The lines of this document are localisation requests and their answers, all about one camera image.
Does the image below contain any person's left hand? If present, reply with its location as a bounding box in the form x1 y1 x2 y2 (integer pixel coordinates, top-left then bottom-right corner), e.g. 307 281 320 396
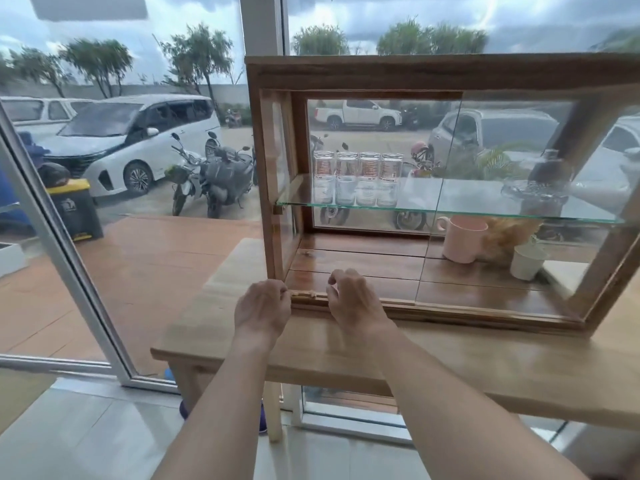
233 279 293 346

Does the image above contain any person's right hand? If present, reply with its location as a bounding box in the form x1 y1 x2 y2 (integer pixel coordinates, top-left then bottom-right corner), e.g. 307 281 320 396
326 268 397 341

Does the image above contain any wooden glass display cabinet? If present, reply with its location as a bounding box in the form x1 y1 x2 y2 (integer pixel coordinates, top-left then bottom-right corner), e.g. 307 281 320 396
244 53 640 336

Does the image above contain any person's right forearm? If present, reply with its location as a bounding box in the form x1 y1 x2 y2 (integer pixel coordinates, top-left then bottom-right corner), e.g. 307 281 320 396
367 321 595 480

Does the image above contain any person's left forearm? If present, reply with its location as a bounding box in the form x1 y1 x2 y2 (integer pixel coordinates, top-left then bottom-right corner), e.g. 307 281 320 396
154 336 284 480

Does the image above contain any dark motorcycle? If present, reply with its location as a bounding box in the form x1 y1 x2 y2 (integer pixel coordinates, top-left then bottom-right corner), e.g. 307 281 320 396
309 134 352 227

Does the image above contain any wooden table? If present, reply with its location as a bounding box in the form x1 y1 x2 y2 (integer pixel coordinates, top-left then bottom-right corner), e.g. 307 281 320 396
150 238 640 443

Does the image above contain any printed drinking glass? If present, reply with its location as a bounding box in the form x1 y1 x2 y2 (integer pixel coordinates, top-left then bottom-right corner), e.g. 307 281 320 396
357 151 381 207
378 153 404 208
335 151 359 206
313 151 336 206

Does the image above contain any grey scooter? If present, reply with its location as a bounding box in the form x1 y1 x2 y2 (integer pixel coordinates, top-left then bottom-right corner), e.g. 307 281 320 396
199 132 257 219

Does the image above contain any pink mug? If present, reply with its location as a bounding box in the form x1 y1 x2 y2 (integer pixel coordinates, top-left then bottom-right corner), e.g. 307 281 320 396
435 216 490 265

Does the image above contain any glass shelf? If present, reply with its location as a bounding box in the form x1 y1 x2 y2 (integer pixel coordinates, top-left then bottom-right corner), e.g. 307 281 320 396
276 176 627 225

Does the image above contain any motorcycle with red helmet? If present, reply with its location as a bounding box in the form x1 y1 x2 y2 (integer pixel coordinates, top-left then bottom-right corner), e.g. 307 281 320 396
392 140 444 232

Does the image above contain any white motorcycle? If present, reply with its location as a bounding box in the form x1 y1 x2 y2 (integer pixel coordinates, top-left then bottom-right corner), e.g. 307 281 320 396
164 133 204 217

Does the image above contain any glass sliding door panel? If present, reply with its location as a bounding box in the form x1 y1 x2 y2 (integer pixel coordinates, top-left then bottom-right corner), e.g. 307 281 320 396
415 97 628 321

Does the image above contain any white pickup truck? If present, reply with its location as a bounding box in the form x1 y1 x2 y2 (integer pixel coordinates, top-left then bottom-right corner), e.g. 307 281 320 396
313 99 404 132

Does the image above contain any clear bag of snacks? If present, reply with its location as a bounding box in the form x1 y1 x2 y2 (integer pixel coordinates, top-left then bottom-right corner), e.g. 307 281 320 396
481 217 544 266

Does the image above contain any small white cup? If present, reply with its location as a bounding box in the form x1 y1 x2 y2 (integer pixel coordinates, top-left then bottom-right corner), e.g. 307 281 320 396
509 243 550 282

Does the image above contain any green palm plant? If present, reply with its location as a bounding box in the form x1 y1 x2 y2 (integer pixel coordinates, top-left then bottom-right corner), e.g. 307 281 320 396
444 144 537 181

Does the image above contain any glass cake stand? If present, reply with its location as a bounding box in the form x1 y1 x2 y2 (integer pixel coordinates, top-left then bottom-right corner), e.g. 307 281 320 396
501 177 569 204

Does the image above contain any white minivan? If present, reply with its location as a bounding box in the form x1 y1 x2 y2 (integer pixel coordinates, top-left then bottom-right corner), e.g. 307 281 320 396
37 94 221 197

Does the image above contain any black bin with yellow lid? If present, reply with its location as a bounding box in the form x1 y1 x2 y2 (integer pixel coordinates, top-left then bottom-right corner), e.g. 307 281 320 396
47 178 105 242

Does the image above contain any silver car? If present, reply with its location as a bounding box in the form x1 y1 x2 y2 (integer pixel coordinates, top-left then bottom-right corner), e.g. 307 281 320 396
428 108 562 166

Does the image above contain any green tree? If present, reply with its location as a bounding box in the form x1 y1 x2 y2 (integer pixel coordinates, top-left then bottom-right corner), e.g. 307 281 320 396
159 23 235 96
291 24 351 57
375 17 489 57
59 38 134 99
9 47 72 98

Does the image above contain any black helmet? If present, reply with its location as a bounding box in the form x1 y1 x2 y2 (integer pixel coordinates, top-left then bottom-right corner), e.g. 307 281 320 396
37 162 71 188

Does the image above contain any white window pillar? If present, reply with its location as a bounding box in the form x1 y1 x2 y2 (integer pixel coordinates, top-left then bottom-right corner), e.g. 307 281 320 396
238 0 285 58

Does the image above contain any white car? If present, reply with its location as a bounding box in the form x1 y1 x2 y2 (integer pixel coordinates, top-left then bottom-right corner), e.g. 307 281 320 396
569 117 640 216

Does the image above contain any white van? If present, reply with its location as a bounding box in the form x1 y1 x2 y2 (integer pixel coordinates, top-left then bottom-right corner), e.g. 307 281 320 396
0 96 96 141

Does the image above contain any white window frame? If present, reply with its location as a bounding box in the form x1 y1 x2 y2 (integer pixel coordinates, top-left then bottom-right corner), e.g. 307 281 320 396
0 102 182 394

